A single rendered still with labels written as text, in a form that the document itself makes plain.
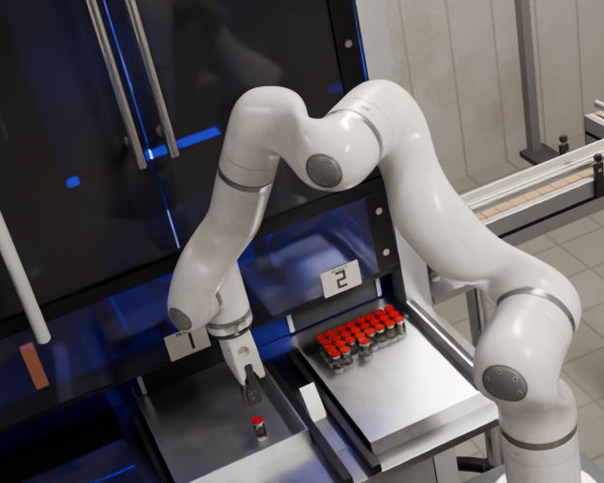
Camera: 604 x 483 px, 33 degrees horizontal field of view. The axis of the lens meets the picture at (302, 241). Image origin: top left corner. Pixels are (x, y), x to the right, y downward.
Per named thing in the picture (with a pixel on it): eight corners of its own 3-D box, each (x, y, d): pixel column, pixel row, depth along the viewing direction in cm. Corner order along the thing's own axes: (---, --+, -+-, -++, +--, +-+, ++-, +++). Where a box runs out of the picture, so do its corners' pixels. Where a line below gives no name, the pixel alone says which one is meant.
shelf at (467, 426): (114, 416, 209) (111, 408, 208) (409, 291, 227) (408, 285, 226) (181, 574, 170) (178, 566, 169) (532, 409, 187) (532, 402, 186)
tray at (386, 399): (300, 360, 210) (297, 347, 208) (409, 313, 216) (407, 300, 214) (373, 456, 182) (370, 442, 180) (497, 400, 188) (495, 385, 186)
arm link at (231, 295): (229, 331, 172) (258, 301, 178) (209, 264, 166) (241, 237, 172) (191, 324, 176) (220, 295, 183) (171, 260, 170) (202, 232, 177)
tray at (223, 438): (134, 399, 210) (129, 386, 208) (248, 351, 216) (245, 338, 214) (182, 501, 182) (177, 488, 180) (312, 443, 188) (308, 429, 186)
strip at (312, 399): (305, 411, 196) (299, 388, 193) (318, 404, 197) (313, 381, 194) (336, 453, 184) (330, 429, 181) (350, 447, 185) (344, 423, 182)
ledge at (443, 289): (405, 277, 232) (404, 269, 231) (453, 256, 235) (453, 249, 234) (434, 305, 220) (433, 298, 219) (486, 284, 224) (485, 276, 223)
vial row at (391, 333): (327, 364, 207) (323, 346, 204) (404, 331, 211) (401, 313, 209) (332, 370, 205) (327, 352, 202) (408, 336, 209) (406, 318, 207)
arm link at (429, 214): (514, 396, 150) (545, 331, 161) (578, 371, 142) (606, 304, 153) (293, 141, 143) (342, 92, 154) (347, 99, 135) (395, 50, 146)
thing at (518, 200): (413, 293, 229) (404, 235, 221) (383, 264, 242) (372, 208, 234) (659, 190, 246) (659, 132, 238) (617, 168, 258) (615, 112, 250)
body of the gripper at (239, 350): (258, 326, 175) (272, 377, 180) (239, 301, 184) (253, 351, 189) (219, 342, 173) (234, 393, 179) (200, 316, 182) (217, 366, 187)
